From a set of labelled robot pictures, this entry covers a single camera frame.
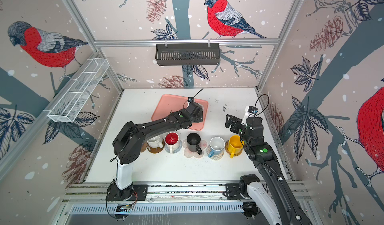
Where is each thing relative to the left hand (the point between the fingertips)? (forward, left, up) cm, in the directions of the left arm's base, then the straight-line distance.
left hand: (196, 113), depth 90 cm
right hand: (-11, -18, +11) cm, 24 cm away
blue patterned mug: (-17, -12, -8) cm, 22 cm away
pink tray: (+18, +21, -11) cm, 30 cm away
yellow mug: (-16, -23, -10) cm, 30 cm away
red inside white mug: (-13, +15, -10) cm, 23 cm away
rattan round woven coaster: (-19, -18, -12) cm, 28 cm away
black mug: (-14, +2, -10) cm, 17 cm away
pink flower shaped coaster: (-15, -3, -12) cm, 19 cm away
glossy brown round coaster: (-18, +25, -12) cm, 33 cm away
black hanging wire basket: (+43, +6, +15) cm, 46 cm away
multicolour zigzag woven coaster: (-23, -11, -12) cm, 28 cm away
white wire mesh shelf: (-5, +63, +18) cm, 66 cm away
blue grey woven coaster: (-15, +10, -12) cm, 22 cm away
